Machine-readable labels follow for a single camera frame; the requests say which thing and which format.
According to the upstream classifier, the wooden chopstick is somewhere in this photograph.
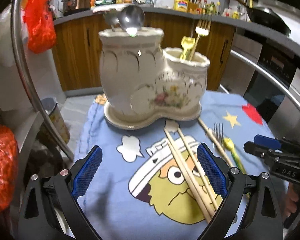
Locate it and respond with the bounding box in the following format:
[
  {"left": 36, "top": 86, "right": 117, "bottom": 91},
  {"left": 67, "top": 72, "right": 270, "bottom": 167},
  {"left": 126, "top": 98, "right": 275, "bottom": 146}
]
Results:
[
  {"left": 164, "top": 128, "right": 216, "bottom": 223},
  {"left": 198, "top": 118, "right": 234, "bottom": 167},
  {"left": 177, "top": 128, "right": 218, "bottom": 211}
]

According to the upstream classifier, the yellow green tulip utensil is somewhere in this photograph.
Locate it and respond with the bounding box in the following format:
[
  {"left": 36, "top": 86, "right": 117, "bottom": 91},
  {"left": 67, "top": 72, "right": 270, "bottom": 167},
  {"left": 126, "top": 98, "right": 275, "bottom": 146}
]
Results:
[
  {"left": 179, "top": 36, "right": 196, "bottom": 60},
  {"left": 223, "top": 138, "right": 247, "bottom": 174}
]

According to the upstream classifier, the silver fork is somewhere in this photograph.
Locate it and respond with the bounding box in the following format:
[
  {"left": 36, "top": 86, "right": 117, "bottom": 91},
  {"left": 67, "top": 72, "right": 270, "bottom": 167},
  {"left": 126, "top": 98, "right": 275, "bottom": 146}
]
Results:
[{"left": 213, "top": 122, "right": 224, "bottom": 147}]

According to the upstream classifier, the gold fork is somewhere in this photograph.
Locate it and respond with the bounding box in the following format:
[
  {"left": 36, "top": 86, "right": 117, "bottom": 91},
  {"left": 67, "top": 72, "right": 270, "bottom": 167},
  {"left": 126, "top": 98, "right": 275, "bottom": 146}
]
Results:
[{"left": 189, "top": 14, "right": 211, "bottom": 61}]

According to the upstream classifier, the large silver spoon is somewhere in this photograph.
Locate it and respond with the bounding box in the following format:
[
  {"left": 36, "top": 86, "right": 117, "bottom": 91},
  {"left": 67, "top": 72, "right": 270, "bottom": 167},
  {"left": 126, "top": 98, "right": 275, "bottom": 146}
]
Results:
[{"left": 118, "top": 5, "right": 145, "bottom": 37}]

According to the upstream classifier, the cream ceramic holder saucer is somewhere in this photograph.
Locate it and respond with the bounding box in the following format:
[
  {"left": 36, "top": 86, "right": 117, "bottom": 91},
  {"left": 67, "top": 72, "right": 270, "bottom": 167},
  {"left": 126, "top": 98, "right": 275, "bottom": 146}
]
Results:
[{"left": 103, "top": 102, "right": 202, "bottom": 130}]

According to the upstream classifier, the blue cartoon cloth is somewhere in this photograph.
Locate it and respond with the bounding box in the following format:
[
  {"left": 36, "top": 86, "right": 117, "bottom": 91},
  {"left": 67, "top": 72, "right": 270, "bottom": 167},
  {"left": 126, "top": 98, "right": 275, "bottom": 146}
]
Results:
[{"left": 75, "top": 91, "right": 275, "bottom": 239}]

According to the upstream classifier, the small trash bin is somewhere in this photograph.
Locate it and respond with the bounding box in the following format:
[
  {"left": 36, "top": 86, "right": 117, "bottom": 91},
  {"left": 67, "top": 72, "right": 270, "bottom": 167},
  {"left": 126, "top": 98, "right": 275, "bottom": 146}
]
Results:
[{"left": 38, "top": 98, "right": 70, "bottom": 147}]

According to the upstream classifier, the red plastic bag lower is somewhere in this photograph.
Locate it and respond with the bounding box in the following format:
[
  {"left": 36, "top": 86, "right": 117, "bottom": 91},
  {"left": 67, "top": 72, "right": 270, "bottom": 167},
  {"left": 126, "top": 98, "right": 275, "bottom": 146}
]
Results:
[{"left": 0, "top": 125, "right": 19, "bottom": 213}]

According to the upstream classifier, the cream ceramic utensil holder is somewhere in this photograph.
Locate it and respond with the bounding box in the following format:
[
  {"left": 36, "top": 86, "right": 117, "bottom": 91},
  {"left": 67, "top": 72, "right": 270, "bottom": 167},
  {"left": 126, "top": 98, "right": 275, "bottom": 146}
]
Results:
[{"left": 98, "top": 27, "right": 210, "bottom": 122}]

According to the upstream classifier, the black wok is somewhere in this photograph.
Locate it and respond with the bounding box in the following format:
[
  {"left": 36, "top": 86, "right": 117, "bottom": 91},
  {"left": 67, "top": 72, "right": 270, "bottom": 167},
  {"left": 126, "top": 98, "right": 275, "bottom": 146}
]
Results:
[{"left": 235, "top": 0, "right": 291, "bottom": 36}]

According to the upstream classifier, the red plastic bag hanging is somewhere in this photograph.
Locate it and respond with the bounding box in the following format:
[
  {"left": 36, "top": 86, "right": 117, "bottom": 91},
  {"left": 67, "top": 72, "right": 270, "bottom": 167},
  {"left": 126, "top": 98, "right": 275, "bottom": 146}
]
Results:
[{"left": 23, "top": 0, "right": 57, "bottom": 54}]

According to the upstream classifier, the wooden knife block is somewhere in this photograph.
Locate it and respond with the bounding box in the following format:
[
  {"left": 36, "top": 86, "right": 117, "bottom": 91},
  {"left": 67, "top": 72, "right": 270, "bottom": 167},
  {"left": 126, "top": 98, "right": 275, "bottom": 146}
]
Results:
[{"left": 187, "top": 2, "right": 201, "bottom": 15}]

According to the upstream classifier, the white dish towel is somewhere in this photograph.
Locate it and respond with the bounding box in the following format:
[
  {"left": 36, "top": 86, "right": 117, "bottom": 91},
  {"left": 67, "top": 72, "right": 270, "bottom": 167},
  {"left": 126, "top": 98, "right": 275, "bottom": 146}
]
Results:
[{"left": 92, "top": 4, "right": 127, "bottom": 14}]

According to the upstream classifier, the electric pressure cooker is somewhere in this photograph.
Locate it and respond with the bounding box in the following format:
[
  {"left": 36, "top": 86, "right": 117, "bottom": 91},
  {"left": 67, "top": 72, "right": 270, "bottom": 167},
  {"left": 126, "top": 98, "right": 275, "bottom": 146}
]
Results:
[{"left": 62, "top": 0, "right": 91, "bottom": 16}]

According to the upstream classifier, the yellow cooking oil bottle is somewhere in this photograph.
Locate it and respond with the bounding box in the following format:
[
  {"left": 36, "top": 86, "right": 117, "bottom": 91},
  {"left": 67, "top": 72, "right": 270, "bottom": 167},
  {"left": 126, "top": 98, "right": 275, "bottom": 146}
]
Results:
[{"left": 173, "top": 0, "right": 189, "bottom": 12}]

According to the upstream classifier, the metal shelf rack pole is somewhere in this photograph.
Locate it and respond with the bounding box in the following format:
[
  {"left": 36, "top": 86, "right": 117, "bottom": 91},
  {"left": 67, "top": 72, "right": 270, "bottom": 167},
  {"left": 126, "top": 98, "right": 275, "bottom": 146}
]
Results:
[{"left": 10, "top": 0, "right": 75, "bottom": 162}]

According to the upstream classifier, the stainless oven handle bar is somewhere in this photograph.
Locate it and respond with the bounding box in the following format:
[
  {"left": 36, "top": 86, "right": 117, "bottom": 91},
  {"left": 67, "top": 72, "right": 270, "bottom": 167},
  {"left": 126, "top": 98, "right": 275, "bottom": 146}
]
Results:
[{"left": 230, "top": 50, "right": 300, "bottom": 112}]

